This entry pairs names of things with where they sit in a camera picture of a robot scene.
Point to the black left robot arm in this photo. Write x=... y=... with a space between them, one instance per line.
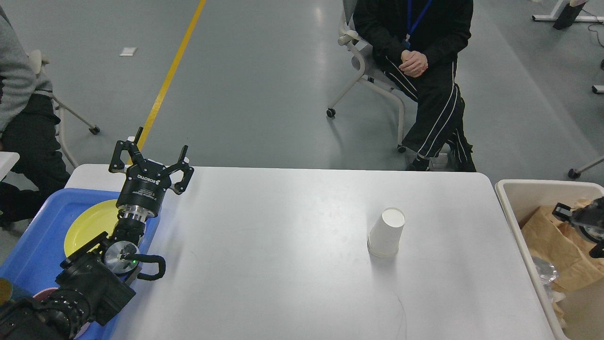
x=94 y=284

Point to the person in black trousers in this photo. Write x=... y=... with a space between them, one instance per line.
x=28 y=127

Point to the person in striped black tracksuit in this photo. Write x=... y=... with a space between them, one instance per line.
x=416 y=44

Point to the white side table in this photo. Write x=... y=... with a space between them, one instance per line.
x=7 y=162

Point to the beige plastic bin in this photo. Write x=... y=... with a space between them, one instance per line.
x=519 y=200

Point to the yellow plastic plate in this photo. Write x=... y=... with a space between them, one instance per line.
x=100 y=217

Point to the white paper scrap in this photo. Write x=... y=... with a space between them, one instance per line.
x=128 y=51

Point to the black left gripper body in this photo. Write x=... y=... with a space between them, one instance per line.
x=144 y=188

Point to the white desk leg base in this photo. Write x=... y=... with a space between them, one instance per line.
x=568 y=12

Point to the white office chair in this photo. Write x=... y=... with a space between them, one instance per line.
x=367 y=71

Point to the brown paper ball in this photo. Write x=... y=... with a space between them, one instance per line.
x=581 y=203

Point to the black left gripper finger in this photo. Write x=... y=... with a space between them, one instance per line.
x=182 y=165
x=117 y=165

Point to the brown paper bag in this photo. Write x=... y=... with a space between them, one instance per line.
x=559 y=244

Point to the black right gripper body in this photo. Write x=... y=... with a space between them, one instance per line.
x=589 y=220

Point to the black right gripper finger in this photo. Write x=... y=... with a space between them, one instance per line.
x=563 y=212

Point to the dark teal mug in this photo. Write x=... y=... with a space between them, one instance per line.
x=8 y=291

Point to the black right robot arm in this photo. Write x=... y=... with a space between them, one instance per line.
x=598 y=250

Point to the white paper cup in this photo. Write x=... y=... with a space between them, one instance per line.
x=385 y=236

